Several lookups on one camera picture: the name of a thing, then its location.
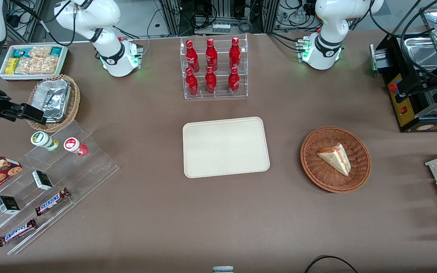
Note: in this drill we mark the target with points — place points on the clear acrylic stepped display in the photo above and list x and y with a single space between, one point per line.
74 174

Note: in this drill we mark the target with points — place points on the green yogurt cup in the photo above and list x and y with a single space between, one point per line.
43 140

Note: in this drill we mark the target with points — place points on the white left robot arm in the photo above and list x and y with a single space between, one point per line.
326 34

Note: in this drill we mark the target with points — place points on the clear acrylic bottle rack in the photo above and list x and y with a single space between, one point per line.
222 94

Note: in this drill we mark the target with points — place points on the brown round wicker basket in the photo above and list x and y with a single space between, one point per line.
317 178

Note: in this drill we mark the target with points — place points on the teal snack pack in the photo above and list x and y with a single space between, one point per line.
21 53
56 51

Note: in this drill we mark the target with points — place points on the red gum bottle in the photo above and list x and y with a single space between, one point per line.
73 145

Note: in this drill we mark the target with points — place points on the white power strip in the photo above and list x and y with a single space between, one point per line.
221 27

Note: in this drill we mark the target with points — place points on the wicker basket with foil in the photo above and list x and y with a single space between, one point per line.
75 98

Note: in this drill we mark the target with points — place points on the Snickers chocolate bar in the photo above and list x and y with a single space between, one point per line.
16 232
51 201

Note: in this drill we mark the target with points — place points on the black sealing machine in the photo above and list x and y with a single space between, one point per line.
404 110

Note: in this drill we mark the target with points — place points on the steel tray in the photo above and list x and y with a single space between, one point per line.
419 51

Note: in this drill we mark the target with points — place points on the yellow snack pack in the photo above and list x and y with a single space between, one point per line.
11 66

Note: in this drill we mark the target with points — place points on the red cola bottle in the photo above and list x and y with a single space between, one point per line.
211 81
234 80
192 83
211 55
191 57
235 54

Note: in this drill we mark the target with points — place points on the wrapped triangle sandwich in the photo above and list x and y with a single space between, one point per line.
336 157

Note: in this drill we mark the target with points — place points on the clear bag of crackers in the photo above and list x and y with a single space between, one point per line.
40 51
38 66

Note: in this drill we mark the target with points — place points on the small grey device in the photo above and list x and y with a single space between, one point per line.
223 269

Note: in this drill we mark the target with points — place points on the aluminium foil containers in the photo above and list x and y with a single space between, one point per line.
55 98

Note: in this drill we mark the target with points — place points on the small black box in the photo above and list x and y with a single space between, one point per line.
42 180
7 205

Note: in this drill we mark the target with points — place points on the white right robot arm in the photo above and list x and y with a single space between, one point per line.
108 41

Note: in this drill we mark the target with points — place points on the white rectangular snack bin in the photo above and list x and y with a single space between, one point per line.
3 74

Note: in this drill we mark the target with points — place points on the beige plastic tray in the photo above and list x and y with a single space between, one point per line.
226 148

